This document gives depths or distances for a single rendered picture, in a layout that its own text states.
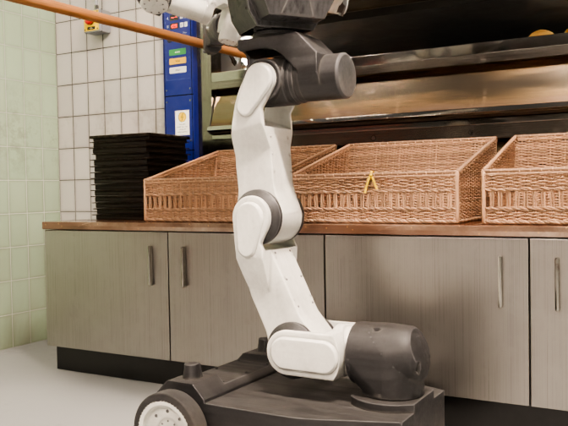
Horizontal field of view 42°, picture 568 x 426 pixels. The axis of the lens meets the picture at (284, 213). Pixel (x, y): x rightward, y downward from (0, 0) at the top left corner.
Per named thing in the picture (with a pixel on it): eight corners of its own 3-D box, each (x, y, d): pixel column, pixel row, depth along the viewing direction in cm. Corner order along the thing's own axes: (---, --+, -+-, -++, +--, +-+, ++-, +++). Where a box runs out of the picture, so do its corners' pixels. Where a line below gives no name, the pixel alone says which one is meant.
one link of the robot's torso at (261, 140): (307, 243, 199) (316, 69, 196) (273, 248, 184) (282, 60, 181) (259, 238, 207) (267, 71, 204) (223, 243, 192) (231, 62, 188)
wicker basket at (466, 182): (348, 216, 277) (347, 143, 276) (500, 217, 250) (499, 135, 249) (286, 223, 235) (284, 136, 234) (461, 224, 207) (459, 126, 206)
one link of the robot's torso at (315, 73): (358, 101, 188) (357, 31, 187) (335, 96, 177) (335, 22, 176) (264, 109, 202) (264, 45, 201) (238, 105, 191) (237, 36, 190)
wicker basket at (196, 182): (218, 216, 307) (217, 150, 306) (341, 216, 279) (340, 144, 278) (140, 221, 265) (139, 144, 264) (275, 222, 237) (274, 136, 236)
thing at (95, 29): (94, 35, 340) (94, 13, 339) (111, 33, 335) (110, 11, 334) (82, 33, 333) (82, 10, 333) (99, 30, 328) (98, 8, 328)
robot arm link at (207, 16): (236, 38, 224) (195, 24, 217) (241, 9, 224) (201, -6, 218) (244, 34, 218) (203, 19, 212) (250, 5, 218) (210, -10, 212)
